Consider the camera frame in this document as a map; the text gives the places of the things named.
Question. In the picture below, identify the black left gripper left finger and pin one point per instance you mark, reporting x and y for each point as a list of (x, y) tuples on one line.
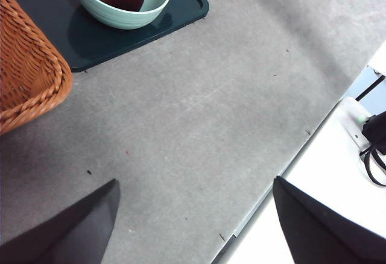
[(66, 234)]

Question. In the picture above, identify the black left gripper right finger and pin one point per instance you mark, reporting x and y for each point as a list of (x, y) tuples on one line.
[(325, 234)]

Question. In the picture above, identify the teal ribbed bowl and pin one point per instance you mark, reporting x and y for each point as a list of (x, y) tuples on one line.
[(120, 18)]

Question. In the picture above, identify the black plug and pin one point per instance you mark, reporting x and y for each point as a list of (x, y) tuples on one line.
[(377, 131)]

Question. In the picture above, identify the white box with green light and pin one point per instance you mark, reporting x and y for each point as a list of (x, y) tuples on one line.
[(351, 116)]

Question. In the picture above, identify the brown wicker basket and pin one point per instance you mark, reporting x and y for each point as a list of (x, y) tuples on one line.
[(27, 74)]

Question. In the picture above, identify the dark rectangular tray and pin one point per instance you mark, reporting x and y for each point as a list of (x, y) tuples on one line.
[(181, 8)]

